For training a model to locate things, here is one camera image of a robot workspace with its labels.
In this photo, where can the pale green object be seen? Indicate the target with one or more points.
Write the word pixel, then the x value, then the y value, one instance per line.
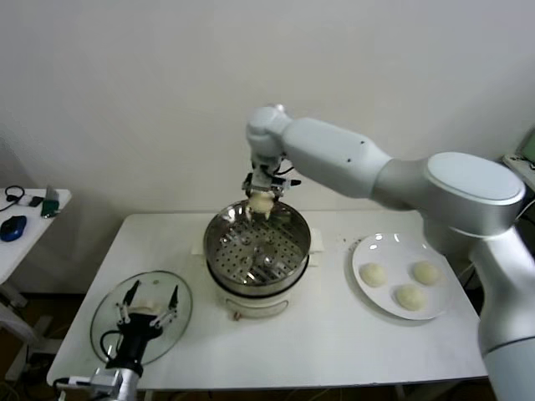
pixel 530 144

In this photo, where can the white side table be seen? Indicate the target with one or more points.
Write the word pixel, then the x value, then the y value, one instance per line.
pixel 29 250

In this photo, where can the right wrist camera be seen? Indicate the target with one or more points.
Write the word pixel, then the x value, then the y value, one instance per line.
pixel 290 183

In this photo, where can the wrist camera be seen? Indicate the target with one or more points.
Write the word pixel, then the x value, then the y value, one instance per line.
pixel 83 379
pixel 290 183

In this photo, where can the grey metal piece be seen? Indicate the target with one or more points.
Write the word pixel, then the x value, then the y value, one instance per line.
pixel 52 193

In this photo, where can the white electric cooker base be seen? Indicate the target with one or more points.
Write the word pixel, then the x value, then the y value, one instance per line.
pixel 255 305

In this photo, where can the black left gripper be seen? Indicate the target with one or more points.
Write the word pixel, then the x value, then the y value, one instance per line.
pixel 134 334

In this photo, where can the blue computer mouse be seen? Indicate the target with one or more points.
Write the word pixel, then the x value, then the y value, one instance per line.
pixel 12 227

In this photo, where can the white round plate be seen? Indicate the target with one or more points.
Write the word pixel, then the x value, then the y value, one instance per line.
pixel 350 273
pixel 397 259

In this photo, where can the stainless steel steamer basket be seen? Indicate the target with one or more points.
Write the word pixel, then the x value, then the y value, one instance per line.
pixel 217 234

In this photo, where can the white side desk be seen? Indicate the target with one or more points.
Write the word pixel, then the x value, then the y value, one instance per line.
pixel 520 165

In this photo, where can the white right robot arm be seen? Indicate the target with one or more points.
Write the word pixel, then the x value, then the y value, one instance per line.
pixel 326 154

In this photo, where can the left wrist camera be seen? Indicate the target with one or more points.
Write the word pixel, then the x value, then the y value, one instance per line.
pixel 83 379

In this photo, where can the white steamed baozi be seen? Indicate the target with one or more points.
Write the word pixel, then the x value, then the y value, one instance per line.
pixel 373 275
pixel 411 297
pixel 260 204
pixel 426 272

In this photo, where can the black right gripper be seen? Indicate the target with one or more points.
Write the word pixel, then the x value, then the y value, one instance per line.
pixel 267 177

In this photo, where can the small black device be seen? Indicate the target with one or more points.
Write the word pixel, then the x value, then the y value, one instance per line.
pixel 37 201

